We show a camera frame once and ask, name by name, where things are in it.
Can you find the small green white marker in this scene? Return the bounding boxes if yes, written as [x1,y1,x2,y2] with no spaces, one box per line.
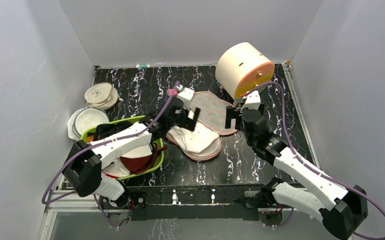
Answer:
[135,64,151,69]

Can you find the floral mesh laundry bag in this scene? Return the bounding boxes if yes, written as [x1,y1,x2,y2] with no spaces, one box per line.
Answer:
[166,91,237,162]

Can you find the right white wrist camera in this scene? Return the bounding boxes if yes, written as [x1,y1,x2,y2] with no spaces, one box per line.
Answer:
[240,90,261,113]

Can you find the white bra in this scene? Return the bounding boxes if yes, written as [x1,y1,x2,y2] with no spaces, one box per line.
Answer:
[166,122,219,154]

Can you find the small pink block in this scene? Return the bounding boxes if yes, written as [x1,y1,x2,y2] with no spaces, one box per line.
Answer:
[166,88,178,97]

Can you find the green plastic basket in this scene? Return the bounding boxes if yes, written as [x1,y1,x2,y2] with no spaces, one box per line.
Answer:
[80,116,167,180]

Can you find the dark red bra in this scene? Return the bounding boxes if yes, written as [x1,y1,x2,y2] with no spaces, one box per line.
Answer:
[120,145,167,175]

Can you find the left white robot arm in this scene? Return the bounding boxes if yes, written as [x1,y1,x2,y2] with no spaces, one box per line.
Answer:
[62,98,201,208]

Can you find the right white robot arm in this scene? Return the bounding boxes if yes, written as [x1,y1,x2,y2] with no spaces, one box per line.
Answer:
[225,106,369,240]

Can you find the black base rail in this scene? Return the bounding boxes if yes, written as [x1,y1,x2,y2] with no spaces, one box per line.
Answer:
[98,184,288,225]

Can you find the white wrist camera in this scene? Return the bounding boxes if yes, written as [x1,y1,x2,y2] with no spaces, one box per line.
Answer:
[240,90,261,113]
[175,84,195,110]

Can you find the white round mesh bag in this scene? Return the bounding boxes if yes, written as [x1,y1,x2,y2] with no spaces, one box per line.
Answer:
[67,107,110,141]

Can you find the black garment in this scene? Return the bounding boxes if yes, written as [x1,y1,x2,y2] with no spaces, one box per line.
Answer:
[92,121,133,141]

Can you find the cream cylindrical drum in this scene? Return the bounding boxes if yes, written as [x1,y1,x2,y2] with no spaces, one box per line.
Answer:
[215,42,275,102]

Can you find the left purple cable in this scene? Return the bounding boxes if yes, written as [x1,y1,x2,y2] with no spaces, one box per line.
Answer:
[41,80,182,229]

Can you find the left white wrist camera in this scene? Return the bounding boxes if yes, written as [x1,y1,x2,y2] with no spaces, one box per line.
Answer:
[175,84,195,110]

